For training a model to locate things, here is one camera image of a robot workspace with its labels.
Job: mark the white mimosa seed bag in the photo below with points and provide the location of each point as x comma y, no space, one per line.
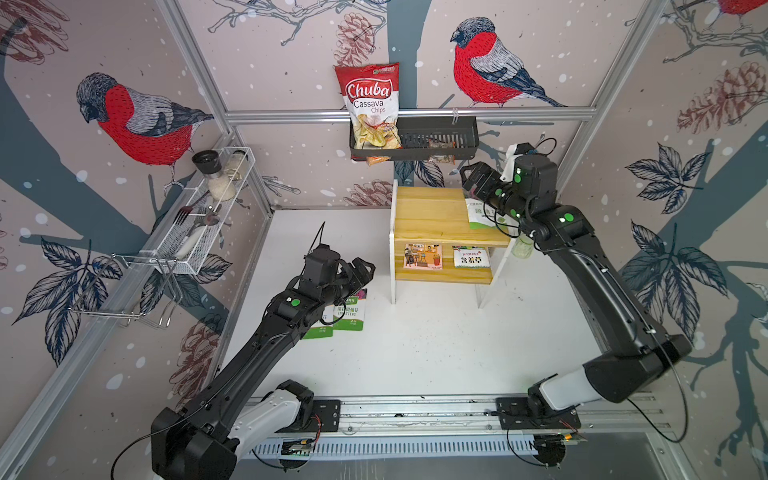
482,216

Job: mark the fork in wire rack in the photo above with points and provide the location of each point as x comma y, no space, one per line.
185,211

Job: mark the white seed packet lower shelf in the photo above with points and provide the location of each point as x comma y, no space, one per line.
471,257

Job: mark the wooden two-tier shelf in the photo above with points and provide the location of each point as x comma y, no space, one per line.
439,216

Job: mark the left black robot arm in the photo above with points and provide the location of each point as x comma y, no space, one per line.
208,436

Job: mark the white wire wall rack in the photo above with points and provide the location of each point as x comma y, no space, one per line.
205,206

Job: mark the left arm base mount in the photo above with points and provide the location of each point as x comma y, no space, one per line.
314,415

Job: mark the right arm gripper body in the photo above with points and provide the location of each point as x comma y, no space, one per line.
491,190

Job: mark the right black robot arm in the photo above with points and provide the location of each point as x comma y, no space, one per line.
635,348

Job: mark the black lid grinder bottle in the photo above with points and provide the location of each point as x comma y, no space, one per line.
219,184

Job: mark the green seed bag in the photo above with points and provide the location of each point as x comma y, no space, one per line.
321,329
351,316

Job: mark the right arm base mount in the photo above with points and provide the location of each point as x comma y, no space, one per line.
532,412

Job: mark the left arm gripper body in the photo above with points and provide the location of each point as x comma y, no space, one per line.
347,281

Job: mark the black wall basket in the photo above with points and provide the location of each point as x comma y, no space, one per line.
426,137

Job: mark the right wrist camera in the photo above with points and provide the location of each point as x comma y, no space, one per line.
513,152

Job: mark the picture seed packet lower shelf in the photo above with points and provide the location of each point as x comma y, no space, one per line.
423,257

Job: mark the red Chuba cassava chips bag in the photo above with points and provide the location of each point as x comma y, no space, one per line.
371,96

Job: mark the green glass cup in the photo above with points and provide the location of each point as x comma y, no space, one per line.
523,247

